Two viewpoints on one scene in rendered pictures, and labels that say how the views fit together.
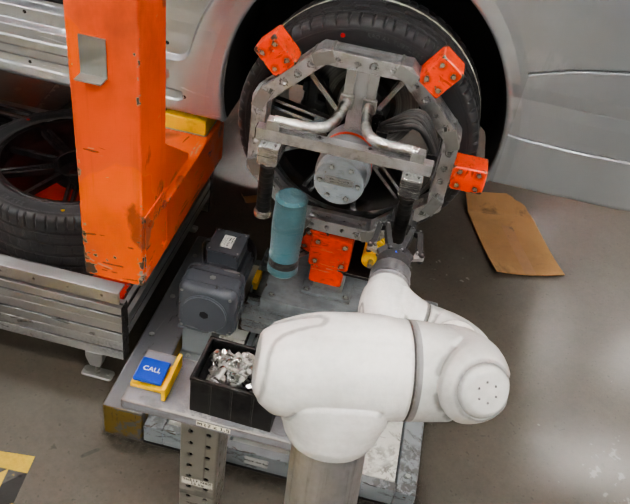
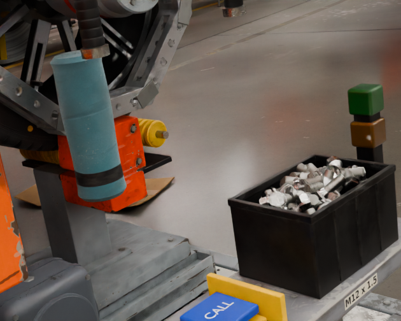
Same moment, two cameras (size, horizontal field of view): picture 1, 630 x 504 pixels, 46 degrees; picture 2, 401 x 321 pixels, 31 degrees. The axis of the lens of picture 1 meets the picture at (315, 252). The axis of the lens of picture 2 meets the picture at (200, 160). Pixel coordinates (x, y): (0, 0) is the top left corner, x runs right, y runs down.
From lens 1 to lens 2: 1.47 m
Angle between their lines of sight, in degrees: 48
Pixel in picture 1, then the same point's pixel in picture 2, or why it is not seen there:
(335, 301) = (118, 260)
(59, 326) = not seen: outside the picture
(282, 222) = (93, 90)
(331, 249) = (120, 141)
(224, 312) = (90, 303)
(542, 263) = (148, 185)
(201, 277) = (16, 289)
